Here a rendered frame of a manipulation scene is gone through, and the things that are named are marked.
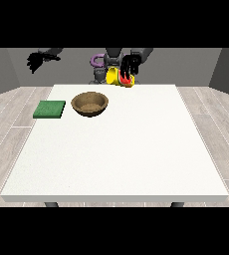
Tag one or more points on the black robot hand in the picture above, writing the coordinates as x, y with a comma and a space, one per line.
37, 61
130, 65

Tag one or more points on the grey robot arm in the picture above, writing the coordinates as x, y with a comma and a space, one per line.
141, 52
53, 50

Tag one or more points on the green square pad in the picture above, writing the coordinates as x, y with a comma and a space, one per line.
49, 109

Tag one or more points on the brown wooden bowl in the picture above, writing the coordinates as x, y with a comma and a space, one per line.
89, 104

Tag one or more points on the grey robot trunk purple rings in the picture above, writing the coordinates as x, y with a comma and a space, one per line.
101, 66

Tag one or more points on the dark table leg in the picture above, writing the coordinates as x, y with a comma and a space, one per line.
177, 204
51, 204

